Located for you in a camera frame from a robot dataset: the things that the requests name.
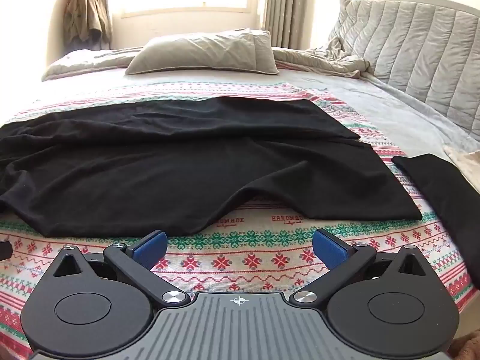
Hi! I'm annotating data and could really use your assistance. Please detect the hanging khaki jacket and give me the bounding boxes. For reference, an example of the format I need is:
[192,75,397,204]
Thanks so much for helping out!
[62,0,113,47]

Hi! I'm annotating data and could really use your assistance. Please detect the grey bed sheet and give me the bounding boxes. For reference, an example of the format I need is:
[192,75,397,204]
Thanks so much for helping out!
[279,65,480,162]

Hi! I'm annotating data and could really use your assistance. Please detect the black pants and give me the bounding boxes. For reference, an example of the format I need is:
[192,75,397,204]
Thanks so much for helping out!
[0,96,423,238]

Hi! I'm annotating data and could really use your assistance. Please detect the flat folded black cloth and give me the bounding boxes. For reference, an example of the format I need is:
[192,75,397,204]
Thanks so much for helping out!
[391,153,480,241]

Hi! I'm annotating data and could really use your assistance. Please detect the grey pillow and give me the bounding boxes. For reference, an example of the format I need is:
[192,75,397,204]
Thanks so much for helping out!
[124,29,280,76]

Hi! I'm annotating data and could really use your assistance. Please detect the grey quilted headboard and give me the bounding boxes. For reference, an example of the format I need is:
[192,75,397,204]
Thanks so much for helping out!
[326,0,480,141]

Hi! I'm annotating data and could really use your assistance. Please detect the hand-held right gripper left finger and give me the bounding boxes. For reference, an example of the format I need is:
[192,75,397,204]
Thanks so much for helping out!
[50,229,190,308]

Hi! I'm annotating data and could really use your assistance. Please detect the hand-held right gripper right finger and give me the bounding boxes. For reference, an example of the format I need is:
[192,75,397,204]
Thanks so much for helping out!
[290,228,432,308]

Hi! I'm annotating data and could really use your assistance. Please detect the beige fuzzy cloth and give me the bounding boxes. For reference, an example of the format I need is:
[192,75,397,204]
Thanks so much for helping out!
[443,143,480,186]

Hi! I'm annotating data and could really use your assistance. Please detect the crumpled grey quilt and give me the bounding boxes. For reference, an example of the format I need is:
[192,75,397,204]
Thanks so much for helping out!
[40,41,373,82]

